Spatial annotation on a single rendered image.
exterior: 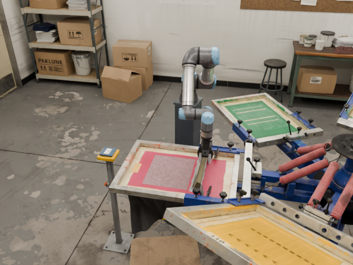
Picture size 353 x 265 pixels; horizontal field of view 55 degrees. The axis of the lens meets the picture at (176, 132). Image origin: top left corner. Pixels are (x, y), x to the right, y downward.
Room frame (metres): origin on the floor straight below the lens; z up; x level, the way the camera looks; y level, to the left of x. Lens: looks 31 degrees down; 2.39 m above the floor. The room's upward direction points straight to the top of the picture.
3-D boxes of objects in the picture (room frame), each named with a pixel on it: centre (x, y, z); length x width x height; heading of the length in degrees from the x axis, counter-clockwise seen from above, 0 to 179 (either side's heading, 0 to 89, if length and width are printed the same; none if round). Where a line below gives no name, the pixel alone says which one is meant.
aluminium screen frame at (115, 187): (1.87, -0.02, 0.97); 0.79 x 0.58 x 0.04; 78
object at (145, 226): (1.68, 0.08, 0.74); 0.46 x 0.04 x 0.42; 78
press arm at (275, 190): (1.78, -0.44, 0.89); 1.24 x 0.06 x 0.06; 78
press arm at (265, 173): (1.75, -0.57, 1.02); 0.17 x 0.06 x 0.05; 78
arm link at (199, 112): (1.95, -0.18, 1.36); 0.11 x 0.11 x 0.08; 87
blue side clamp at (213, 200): (1.54, -0.20, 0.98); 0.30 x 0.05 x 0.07; 78
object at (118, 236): (2.10, 0.51, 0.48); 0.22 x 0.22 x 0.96; 78
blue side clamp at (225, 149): (2.09, -0.31, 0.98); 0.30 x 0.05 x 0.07; 78
